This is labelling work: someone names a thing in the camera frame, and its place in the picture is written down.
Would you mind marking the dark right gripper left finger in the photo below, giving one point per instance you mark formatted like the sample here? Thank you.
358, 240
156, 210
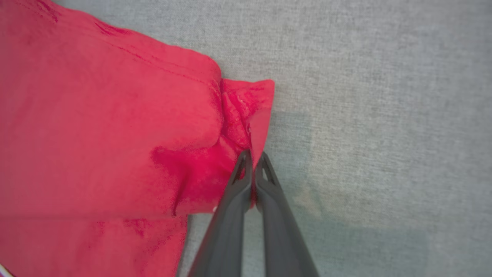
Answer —
226, 231

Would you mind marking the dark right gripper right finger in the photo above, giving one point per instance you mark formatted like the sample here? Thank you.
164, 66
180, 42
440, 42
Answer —
282, 238

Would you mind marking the red sports jersey garment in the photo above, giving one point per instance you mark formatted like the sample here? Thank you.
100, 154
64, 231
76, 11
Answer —
107, 127

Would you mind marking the grey fabric sofa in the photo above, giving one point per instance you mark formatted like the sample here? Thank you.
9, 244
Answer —
384, 115

